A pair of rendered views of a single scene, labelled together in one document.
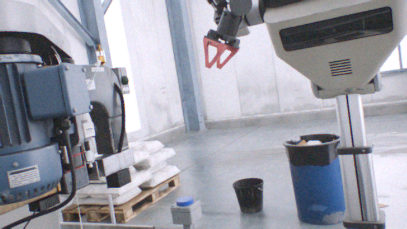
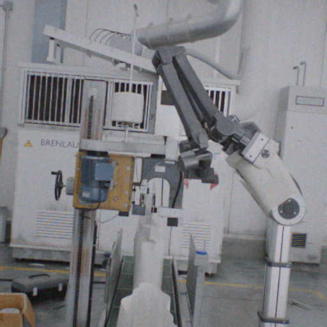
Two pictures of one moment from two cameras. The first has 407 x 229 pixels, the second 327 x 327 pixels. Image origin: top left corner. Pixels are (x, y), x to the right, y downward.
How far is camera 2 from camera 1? 2.60 m
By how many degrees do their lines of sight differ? 62
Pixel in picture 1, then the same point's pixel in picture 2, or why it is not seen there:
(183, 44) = not seen: outside the picture
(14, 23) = (92, 147)
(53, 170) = (95, 196)
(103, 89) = (170, 172)
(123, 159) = (174, 212)
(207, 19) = not seen: outside the picture
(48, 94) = (93, 171)
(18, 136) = (88, 181)
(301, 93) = not seen: outside the picture
